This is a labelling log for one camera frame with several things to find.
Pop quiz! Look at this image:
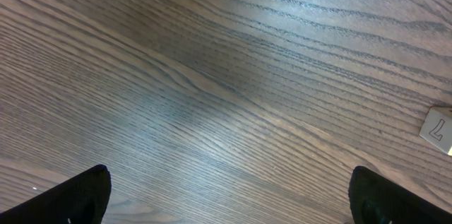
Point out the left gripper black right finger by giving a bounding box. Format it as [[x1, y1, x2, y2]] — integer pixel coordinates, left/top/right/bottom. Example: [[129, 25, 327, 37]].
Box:
[[348, 166, 451, 224]]

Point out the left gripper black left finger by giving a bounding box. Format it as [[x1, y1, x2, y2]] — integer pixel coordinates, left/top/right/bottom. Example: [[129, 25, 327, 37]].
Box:
[[1, 165, 112, 224]]

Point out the yellow block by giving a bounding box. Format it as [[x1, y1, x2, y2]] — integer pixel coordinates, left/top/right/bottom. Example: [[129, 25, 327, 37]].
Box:
[[419, 107, 452, 155]]

